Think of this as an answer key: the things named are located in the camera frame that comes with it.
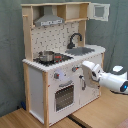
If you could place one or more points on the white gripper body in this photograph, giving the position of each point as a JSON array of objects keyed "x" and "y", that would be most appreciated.
[{"x": 91, "y": 72}]

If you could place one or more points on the white oven door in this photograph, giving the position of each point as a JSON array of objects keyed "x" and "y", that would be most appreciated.
[{"x": 63, "y": 98}]

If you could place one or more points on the white toy microwave door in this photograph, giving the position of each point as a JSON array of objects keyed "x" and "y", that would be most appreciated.
[{"x": 98, "y": 11}]

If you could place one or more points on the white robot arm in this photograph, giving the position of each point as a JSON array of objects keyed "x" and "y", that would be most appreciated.
[{"x": 116, "y": 81}]

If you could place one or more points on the wooden toy kitchen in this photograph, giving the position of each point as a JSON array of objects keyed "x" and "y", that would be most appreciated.
[{"x": 57, "y": 38}]

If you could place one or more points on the red right stove knob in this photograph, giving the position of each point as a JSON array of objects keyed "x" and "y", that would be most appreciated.
[{"x": 75, "y": 68}]

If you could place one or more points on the red stove knob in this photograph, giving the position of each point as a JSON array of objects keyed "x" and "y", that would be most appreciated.
[
  {"x": 75, "y": 68},
  {"x": 56, "y": 75}
]

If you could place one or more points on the grey toy sink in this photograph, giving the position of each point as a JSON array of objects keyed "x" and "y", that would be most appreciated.
[{"x": 79, "y": 51}]

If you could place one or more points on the white cabinet door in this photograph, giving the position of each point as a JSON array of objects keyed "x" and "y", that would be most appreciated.
[{"x": 87, "y": 94}]

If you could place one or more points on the black toy stovetop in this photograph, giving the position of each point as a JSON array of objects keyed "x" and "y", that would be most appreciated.
[{"x": 58, "y": 58}]

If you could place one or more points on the red left stove knob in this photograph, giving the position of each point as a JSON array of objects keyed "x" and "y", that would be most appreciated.
[{"x": 56, "y": 75}]

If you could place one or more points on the small metal pot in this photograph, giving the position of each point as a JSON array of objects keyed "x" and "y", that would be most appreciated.
[{"x": 46, "y": 56}]

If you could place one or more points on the grey range hood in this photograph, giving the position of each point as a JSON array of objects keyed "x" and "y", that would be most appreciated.
[{"x": 48, "y": 18}]

